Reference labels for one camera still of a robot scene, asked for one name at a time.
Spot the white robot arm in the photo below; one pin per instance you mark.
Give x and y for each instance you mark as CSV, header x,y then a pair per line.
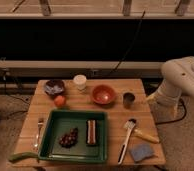
x,y
178,78

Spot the red bowl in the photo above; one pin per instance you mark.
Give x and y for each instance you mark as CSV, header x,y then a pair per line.
x,y
103,94

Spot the dark bowl with blue cloth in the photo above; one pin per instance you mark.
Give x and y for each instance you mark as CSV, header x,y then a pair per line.
x,y
54,87

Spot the white lidded jar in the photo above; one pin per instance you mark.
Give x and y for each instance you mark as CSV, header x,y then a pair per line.
x,y
80,81

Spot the dark metal cup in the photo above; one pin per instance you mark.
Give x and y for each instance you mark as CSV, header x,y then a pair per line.
x,y
128,99

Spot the orange fruit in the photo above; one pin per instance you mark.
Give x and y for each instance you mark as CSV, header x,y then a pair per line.
x,y
60,101

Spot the white dish brush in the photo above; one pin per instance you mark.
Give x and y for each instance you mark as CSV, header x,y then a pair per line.
x,y
129,126

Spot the green plastic tray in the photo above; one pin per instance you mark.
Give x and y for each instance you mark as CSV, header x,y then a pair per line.
x,y
60,122

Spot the bunch of dark grapes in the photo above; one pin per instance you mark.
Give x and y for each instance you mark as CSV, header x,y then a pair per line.
x,y
70,139

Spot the silver fork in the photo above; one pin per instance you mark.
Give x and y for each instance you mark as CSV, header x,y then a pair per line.
x,y
39,126

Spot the blue sponge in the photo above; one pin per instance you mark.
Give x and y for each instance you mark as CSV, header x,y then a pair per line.
x,y
141,152

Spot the green pea pod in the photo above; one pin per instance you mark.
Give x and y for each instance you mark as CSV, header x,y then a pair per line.
x,y
21,156

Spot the yellow handled brush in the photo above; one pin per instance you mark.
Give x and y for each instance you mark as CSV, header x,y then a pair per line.
x,y
139,133

